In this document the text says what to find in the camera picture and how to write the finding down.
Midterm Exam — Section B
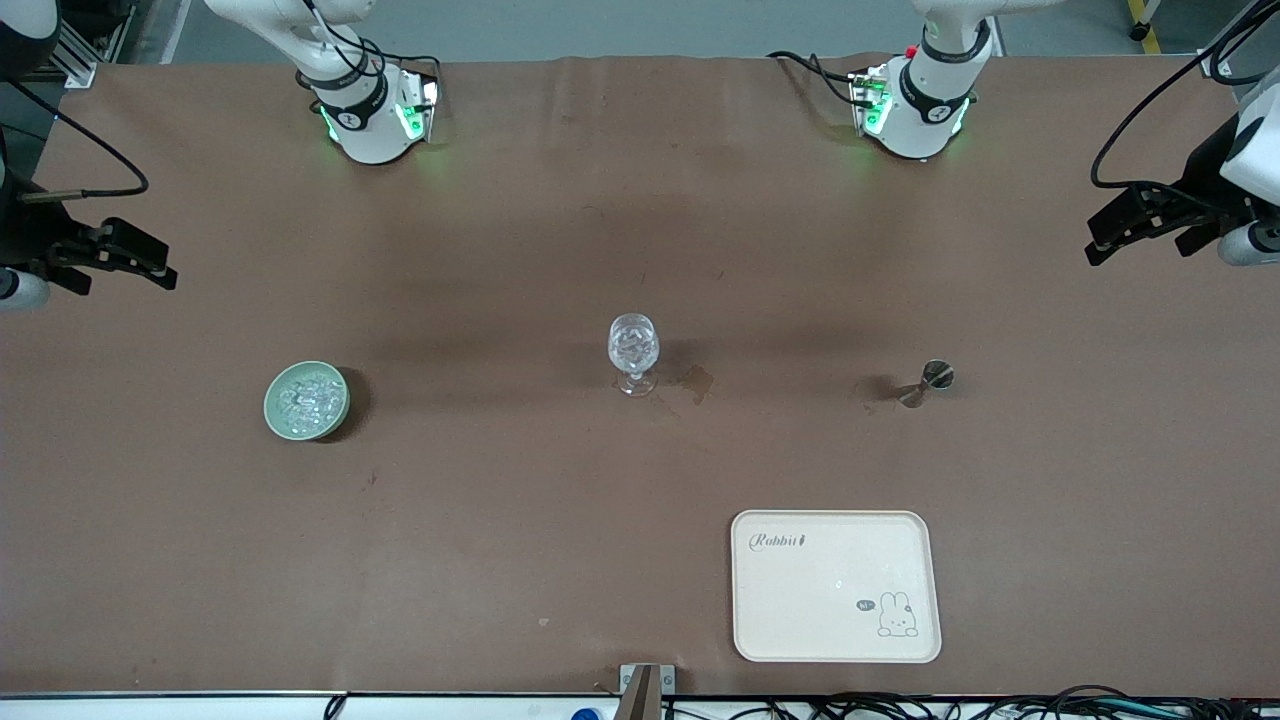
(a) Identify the steel double jigger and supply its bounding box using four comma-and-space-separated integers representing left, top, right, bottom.
897, 359, 956, 409

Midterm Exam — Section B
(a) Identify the clear ice cubes heap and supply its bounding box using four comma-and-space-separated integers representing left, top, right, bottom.
278, 372, 339, 433

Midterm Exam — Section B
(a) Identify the clear wine glass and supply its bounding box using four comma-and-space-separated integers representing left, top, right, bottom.
607, 313, 661, 398

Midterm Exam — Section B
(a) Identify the green ceramic bowl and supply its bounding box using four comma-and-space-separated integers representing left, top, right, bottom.
263, 361, 352, 442

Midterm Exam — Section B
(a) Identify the brown paper table cover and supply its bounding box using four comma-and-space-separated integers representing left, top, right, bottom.
0, 55, 1280, 698

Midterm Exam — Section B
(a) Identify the cream rabbit print tray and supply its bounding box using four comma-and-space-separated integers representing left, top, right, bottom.
730, 509, 943, 664

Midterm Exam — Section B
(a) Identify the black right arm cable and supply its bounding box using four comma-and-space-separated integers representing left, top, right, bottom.
0, 78, 151, 204

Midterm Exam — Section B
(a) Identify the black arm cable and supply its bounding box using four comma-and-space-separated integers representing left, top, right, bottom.
0, 78, 151, 204
1089, 0, 1280, 191

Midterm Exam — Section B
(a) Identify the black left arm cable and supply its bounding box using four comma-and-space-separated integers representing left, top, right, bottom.
1089, 0, 1280, 191

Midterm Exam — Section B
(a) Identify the aluminium frame profile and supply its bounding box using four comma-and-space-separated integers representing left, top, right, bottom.
1198, 0, 1263, 78
45, 15, 99, 89

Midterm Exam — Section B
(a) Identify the black right base cable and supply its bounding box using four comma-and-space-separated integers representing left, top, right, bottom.
295, 0, 443, 111

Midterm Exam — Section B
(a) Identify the black base cable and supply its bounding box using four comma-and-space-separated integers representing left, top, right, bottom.
767, 50, 863, 106
295, 0, 443, 111

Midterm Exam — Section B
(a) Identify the black left base cable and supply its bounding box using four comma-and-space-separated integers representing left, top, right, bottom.
767, 50, 863, 106

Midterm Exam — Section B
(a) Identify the white table front rail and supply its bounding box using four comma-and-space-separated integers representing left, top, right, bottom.
0, 690, 1280, 720

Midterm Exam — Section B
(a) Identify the black cable bundle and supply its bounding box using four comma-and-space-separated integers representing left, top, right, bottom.
660, 685, 1280, 720

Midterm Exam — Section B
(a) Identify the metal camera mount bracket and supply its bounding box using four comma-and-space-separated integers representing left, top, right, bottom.
618, 663, 677, 720

